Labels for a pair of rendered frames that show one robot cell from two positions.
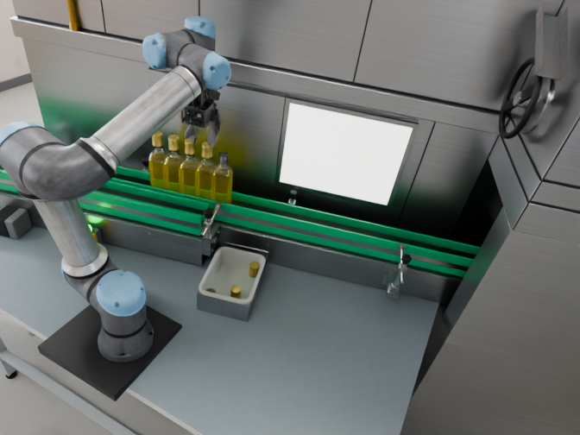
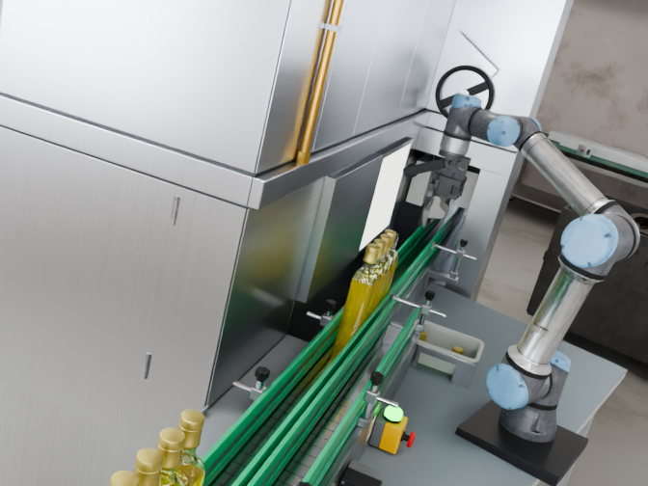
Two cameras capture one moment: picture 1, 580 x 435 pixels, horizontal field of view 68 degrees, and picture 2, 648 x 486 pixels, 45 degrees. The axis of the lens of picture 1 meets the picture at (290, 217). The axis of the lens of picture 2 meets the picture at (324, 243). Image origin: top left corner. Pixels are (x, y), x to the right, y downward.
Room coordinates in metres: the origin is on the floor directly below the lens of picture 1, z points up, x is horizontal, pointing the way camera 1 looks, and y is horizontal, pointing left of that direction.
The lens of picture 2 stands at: (1.07, 2.37, 1.77)
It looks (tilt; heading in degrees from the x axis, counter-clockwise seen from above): 18 degrees down; 279
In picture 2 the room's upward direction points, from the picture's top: 14 degrees clockwise
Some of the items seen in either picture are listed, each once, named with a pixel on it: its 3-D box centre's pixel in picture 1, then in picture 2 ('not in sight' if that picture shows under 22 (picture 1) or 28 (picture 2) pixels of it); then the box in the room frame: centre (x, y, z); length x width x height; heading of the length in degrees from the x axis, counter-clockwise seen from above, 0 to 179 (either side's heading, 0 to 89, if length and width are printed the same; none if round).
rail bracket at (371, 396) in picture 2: not in sight; (380, 404); (1.10, 0.86, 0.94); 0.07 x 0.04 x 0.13; 174
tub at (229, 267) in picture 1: (233, 280); (443, 351); (0.97, 0.15, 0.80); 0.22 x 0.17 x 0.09; 174
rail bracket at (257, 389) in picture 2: not in sight; (247, 393); (1.36, 0.99, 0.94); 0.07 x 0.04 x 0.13; 174
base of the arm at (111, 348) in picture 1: (125, 329); (531, 411); (0.71, 0.41, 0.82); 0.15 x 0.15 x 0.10
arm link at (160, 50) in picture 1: (173, 51); (498, 128); (1.02, 0.34, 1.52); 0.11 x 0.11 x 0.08; 57
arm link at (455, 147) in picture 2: not in sight; (454, 145); (1.11, 0.30, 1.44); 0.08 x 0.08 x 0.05
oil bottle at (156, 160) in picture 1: (160, 177); (357, 307); (1.23, 0.48, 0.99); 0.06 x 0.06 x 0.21; 84
